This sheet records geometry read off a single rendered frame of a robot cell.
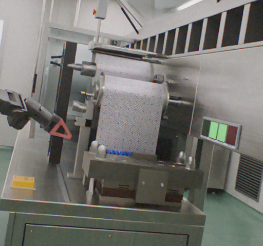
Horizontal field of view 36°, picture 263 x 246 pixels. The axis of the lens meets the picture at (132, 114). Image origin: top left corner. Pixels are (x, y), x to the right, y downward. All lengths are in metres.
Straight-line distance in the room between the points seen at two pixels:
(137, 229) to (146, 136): 0.38
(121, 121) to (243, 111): 0.52
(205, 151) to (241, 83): 0.63
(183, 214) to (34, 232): 0.47
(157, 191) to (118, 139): 0.28
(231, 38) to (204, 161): 0.60
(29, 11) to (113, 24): 1.43
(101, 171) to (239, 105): 0.48
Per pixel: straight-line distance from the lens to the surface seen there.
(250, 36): 1.28
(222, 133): 1.25
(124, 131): 1.53
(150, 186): 1.36
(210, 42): 1.56
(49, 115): 1.46
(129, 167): 1.35
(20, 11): 7.13
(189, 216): 1.39
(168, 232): 1.39
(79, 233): 1.32
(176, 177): 1.40
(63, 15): 7.13
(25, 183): 1.39
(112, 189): 1.37
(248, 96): 1.17
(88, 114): 1.57
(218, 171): 5.97
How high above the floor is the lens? 1.26
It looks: 3 degrees down
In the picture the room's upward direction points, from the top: 9 degrees clockwise
